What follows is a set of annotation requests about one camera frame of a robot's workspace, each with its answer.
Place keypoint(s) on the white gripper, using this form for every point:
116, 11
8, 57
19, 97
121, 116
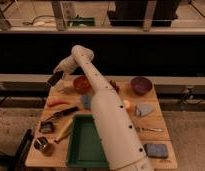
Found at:
67, 66

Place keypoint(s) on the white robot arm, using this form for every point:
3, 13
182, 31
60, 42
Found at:
121, 143

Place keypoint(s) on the blue paper cup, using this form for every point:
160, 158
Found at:
86, 101

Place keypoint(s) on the small metal cup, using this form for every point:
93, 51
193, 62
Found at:
41, 144

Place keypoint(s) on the orange carrot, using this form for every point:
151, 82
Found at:
56, 103

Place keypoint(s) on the red bowl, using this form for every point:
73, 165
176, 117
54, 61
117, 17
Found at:
81, 85

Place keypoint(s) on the black metal strainer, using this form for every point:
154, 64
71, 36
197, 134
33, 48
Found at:
46, 127

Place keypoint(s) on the dark red toy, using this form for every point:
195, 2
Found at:
114, 85

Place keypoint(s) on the green box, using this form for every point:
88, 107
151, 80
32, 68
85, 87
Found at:
81, 22

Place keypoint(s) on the orange ball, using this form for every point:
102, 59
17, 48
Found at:
128, 105

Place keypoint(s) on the green plastic tray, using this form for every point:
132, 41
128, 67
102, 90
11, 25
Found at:
85, 149

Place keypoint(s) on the purple bowl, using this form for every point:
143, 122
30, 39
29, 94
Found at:
141, 85

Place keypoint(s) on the grey cloth piece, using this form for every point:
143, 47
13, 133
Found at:
142, 110

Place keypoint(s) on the black chair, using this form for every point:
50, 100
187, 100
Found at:
11, 162

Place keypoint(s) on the black bin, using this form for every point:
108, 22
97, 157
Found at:
131, 13

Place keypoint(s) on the metal spoon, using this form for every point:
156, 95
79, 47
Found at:
141, 129

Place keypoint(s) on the blue sponge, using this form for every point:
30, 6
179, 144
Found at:
158, 151

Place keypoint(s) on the black handled knife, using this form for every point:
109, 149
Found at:
59, 114

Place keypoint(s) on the wooden handled tool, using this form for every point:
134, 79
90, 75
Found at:
63, 132

